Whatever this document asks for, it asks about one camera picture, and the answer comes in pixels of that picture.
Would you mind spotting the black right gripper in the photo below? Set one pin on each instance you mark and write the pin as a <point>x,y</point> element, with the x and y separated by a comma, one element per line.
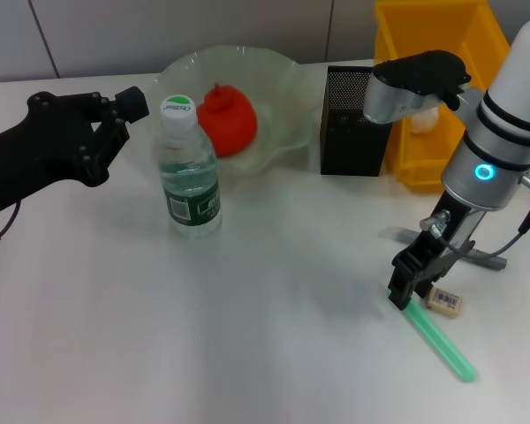
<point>441,247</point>

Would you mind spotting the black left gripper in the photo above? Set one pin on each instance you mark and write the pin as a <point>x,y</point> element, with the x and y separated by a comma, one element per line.
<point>26,150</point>

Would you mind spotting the beige eraser with barcode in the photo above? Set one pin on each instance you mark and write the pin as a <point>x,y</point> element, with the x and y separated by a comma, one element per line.
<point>446,302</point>

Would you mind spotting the mint green pen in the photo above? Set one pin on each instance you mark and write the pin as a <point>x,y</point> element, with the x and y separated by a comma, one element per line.
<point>437,340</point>

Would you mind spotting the grey glitter marker pen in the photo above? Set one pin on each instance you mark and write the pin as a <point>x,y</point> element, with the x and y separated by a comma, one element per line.
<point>490,261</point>

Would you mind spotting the orange fruit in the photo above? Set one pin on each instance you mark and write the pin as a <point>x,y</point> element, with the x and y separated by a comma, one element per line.
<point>232,123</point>

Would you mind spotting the clear green-label water bottle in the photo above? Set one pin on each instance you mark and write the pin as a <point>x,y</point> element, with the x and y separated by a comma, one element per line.
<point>190,212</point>

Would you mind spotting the white paper ball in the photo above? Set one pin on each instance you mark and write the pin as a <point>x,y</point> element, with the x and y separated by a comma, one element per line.
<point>424,123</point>

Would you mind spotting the black mesh pen holder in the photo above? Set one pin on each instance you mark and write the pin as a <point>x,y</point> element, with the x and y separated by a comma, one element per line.
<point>349,141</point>

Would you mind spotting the pale green glass fruit plate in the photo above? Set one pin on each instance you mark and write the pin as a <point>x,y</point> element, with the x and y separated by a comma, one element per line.
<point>282,88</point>

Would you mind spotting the silver metal wrist knob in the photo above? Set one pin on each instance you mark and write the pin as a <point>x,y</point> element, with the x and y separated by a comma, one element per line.
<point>435,219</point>

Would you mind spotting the yellow plastic storage bin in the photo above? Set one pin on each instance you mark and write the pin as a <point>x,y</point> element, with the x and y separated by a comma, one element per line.
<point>406,31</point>

